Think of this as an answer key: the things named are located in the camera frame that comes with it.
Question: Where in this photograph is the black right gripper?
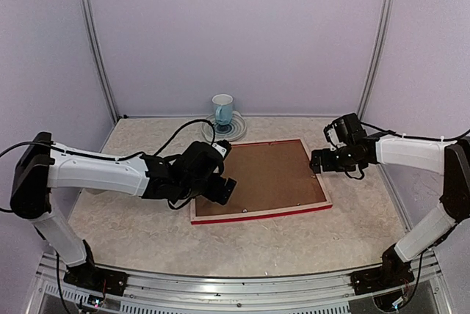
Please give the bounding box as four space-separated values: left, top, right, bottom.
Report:
310 144 362 173

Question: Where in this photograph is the red wooden picture frame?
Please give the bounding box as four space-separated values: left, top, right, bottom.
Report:
189 138 334 226

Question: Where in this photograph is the brown cardboard backing board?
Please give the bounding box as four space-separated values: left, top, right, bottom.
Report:
195 141 328 216

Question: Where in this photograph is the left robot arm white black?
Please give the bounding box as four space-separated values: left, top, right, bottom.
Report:
10 132 236 288

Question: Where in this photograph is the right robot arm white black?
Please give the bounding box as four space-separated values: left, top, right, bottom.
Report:
310 133 469 293

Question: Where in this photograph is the striped ceramic plate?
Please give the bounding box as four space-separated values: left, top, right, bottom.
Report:
200 110 247 142

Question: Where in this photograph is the light blue ceramic mug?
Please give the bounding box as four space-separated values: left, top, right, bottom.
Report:
211 94 234 125

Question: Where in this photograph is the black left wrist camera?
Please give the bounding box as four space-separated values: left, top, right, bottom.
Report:
182 140 232 178

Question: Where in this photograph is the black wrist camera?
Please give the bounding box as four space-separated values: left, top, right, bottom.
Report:
182 140 232 178
323 113 367 147

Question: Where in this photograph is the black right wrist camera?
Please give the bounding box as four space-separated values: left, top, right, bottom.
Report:
323 113 367 147

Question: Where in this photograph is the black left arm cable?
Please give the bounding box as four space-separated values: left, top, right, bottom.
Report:
0 119 221 311

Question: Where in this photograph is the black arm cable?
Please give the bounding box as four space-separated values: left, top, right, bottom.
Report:
361 121 470 143
0 119 221 311

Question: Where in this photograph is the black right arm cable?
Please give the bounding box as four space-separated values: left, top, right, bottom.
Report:
361 121 470 143

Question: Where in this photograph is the right aluminium corner post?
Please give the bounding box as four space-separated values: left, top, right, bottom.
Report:
356 0 394 119

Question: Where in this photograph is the aluminium corner post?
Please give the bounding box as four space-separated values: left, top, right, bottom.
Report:
356 0 394 119
80 0 120 124

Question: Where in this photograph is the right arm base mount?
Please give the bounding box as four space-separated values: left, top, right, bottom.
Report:
350 251 415 296

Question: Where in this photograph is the aluminium front rail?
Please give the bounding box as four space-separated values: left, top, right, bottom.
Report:
25 251 451 314

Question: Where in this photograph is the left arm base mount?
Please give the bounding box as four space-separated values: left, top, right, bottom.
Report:
64 266 129 296

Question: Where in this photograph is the left aluminium corner post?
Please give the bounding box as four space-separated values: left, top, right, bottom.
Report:
80 0 120 124

